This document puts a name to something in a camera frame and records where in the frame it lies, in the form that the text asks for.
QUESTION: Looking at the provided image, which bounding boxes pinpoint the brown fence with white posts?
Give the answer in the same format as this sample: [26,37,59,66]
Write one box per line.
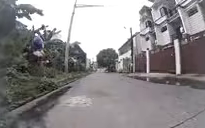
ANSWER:
[134,33,205,76]

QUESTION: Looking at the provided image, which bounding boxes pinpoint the dark utility pole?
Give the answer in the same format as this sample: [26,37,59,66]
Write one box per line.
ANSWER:
[123,26,135,74]

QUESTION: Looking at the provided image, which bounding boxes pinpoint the dense banana plants and bushes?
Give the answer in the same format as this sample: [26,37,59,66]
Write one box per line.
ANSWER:
[0,0,91,128]

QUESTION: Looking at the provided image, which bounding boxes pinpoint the concrete kerb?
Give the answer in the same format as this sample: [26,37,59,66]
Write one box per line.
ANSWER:
[9,74,88,116]

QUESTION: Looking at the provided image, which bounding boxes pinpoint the grey concrete road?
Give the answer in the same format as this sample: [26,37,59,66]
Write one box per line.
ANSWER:
[3,71,205,128]

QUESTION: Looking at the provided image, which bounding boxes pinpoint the row of white buildings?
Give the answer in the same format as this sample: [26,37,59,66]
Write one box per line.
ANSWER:
[116,0,205,74]

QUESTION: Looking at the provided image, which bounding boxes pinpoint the grass verge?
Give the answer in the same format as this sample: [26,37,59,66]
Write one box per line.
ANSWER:
[6,71,91,108]

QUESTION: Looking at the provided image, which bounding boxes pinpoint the grey concrete pavement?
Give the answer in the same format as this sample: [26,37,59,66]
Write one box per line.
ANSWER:
[126,72,205,84]

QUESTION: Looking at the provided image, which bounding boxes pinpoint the tree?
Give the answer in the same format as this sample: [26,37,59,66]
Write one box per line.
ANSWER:
[96,47,119,73]

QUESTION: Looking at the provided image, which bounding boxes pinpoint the dark building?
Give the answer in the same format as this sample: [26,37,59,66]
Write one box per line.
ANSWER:
[69,42,88,73]

